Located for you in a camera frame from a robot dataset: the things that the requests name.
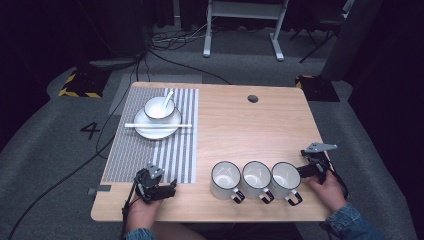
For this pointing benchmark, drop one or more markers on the grey tape strip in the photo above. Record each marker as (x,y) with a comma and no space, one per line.
(99,189)

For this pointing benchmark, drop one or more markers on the person's right hand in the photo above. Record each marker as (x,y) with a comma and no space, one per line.
(330,193)

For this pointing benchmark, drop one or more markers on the black yellow striped base plate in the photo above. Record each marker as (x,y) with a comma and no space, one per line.
(318,90)
(83,85)

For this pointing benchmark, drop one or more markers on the person's left hand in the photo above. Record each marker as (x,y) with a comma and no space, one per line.
(141,215)

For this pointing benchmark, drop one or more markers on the white mug black rim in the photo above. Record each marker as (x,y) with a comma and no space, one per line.
(283,185)
(255,185)
(224,185)

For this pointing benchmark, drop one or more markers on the white bowl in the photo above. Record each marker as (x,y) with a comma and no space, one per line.
(154,110)

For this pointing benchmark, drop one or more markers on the white spoon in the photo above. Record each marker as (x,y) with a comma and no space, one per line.
(168,97)

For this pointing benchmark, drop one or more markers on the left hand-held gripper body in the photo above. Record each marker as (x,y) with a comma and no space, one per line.
(148,183)

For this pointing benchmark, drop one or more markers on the dark grey pillar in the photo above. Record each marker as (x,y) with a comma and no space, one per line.
(350,40)

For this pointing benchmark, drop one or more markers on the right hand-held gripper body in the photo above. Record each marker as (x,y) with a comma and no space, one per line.
(320,160)

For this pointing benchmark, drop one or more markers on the white metal desk frame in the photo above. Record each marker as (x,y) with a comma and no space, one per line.
(207,33)

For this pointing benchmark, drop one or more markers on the white chopstick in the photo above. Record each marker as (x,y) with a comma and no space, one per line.
(186,125)

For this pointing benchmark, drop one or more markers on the grey striped placemat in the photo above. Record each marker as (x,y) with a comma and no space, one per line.
(133,153)

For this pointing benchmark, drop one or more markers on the black folding stand legs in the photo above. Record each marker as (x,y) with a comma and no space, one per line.
(313,41)

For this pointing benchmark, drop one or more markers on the white plate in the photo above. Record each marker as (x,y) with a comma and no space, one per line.
(156,133)

